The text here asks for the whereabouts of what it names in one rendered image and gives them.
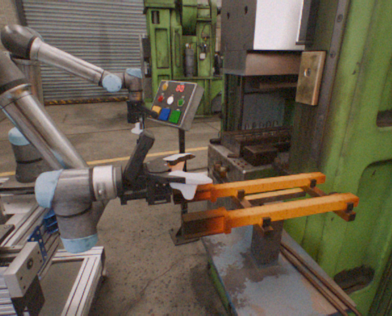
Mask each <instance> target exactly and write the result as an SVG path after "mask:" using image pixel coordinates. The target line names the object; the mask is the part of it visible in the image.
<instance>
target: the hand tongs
mask: <svg viewBox="0 0 392 316"><path fill-rule="evenodd" d="M280 245H281V246H283V247H284V248H285V249H286V250H288V251H289V252H290V253H292V254H293V255H294V256H295V257H296V259H297V260H298V261H299V262H301V263H302V264H303V265H304V266H305V267H306V268H307V269H308V270H309V271H310V272H311V273H312V274H313V275H315V276H316V277H317V278H318V280H319V281H320V282H321V283H322V284H323V285H324V286H325V287H327V288H329V289H330V290H331V291H332V292H333V293H334V294H335V295H336V296H337V297H338V298H339V299H340V300H341V301H342V302H343V303H344V304H345V305H346V306H347V307H348V308H349V309H350V310H351V311H352V312H353V313H354V314H355V315H356V316H363V314H361V313H360V312H359V311H358V310H357V309H356V308H355V307H354V306H353V305H351V304H350V303H349V302H348V301H347V300H346V299H345V298H344V296H342V295H341V294H340V293H339V292H338V291H337V290H336V289H335V288H333V287H332V286H331V285H330V284H329V283H328V282H327V281H326V280H325V279H323V278H322V277H321V276H320V275H319V274H318V272H317V271H316V270H314V269H313V268H312V267H311V266H310V265H309V264H308V263H307V262H305V261H304V260H303V259H302V258H301V257H300V256H299V255H298V254H296V252H295V251H294V250H293V249H291V248H290V247H289V246H288V245H286V244H285V243H283V242H280ZM281 246H280V251H281V253H282V254H283V255H284V256H285V257H286V258H287V260H288V261H289V262H290V263H291V264H293V265H294V266H295V267H296V269H297V270H298V271H299V272H300V273H301V274H302V275H303V276H304V277H305V278H306V279H307V280H308V281H309V282H310V283H311V284H312V285H313V286H315V287H316V288H317V289H318V290H319V292H320V293H321V294H322V295H323V296H324V297H325V298H326V299H327V300H328V301H329V302H330V303H331V304H332V306H334V308H336V310H338V312H340V313H341V314H342V315H343V316H350V315H348V314H347V313H346V311H345V310H344V309H343V308H342V307H341V306H340V305H339V304H338V303H337V302H336V301H335V300H334V299H333V298H332V297H331V296H330V295H329V294H328V293H327V292H326V291H325V290H324V289H323V288H322V287H321V286H319V285H318V284H317V283H316V282H315V281H314V280H313V279H312V278H311V277H310V276H309V275H308V274H307V273H306V272H305V271H304V270H303V269H302V268H301V267H300V266H299V265H298V264H296V262H295V261H294V260H293V259H292V258H291V257H290V256H289V255H288V254H287V253H286V252H285V250H284V249H283V248H282V247H281Z"/></svg>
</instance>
